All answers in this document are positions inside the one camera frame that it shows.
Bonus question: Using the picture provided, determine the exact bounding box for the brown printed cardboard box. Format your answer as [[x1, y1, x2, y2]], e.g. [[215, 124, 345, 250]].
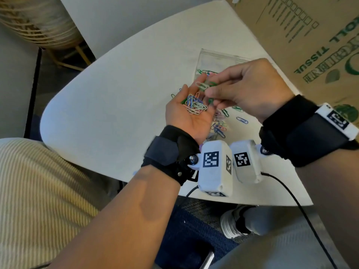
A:
[[224, 0, 359, 144]]

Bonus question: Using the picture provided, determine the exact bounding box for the person's right forearm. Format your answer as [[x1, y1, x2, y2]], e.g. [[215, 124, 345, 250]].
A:
[[294, 148, 359, 269]]

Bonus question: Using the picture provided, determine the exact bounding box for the grey panel with black edge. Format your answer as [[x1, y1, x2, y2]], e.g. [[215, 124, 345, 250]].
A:
[[0, 23, 43, 139]]

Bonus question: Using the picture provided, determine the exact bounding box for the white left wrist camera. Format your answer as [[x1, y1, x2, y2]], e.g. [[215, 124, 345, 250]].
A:
[[187, 140, 234, 198]]

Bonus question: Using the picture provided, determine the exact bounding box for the black right wrist strap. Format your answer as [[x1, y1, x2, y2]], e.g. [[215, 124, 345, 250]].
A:
[[259, 95, 359, 168]]

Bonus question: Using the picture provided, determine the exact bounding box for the black wrist strap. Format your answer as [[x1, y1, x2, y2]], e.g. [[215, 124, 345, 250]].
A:
[[141, 125, 201, 186], [259, 95, 359, 168]]

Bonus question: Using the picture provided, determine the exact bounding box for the wooden stand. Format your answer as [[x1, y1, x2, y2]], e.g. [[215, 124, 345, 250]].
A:
[[46, 44, 92, 72]]

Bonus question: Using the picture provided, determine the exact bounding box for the person's left hand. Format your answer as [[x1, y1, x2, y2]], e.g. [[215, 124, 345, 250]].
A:
[[165, 81, 217, 145]]

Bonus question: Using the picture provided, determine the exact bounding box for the long black camera cable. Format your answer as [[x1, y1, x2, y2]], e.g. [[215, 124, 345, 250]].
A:
[[261, 172, 338, 269]]

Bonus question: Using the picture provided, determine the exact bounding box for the person's right hand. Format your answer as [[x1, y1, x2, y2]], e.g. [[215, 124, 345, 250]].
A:
[[205, 58, 295, 124]]

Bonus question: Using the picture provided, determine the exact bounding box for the clear plastic zip bag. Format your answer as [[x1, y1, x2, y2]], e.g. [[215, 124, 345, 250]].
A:
[[194, 48, 253, 83]]

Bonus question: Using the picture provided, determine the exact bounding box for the beige ribbed cushion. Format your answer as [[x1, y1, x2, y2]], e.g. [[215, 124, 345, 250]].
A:
[[0, 138, 100, 269]]

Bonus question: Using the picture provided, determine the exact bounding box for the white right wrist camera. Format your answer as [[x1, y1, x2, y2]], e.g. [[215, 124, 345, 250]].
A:
[[229, 139, 274, 185]]

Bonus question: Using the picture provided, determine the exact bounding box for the metal chair leg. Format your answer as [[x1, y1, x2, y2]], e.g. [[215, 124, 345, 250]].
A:
[[200, 251, 215, 269]]

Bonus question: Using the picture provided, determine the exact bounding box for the handful of pastel paper clips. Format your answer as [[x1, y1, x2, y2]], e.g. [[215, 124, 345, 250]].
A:
[[181, 92, 208, 115]]

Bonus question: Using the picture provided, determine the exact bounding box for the black left wrist strap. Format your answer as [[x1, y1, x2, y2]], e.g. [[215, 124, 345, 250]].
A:
[[141, 125, 201, 186]]

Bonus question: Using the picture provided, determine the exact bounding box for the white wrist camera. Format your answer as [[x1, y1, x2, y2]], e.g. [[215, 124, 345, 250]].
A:
[[187, 140, 234, 198], [229, 139, 274, 185]]

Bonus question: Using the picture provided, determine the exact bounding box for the white shoe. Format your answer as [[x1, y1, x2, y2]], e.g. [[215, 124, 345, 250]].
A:
[[220, 205, 256, 239]]

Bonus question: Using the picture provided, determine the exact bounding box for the grey trouser leg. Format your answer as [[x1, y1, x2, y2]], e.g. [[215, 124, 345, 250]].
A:
[[210, 206, 351, 269]]

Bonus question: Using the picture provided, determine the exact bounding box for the heap of assorted paper clips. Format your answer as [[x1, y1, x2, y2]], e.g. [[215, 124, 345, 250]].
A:
[[171, 69, 249, 141]]

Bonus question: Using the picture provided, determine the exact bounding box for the person's left forearm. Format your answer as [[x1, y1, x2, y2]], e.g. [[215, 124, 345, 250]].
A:
[[49, 165, 182, 269]]

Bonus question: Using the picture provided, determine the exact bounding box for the woven wicker basket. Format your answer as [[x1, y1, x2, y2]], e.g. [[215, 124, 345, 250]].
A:
[[0, 0, 85, 51]]

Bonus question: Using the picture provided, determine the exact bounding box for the white marker tag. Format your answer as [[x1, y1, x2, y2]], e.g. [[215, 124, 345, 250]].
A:
[[315, 103, 359, 141]]

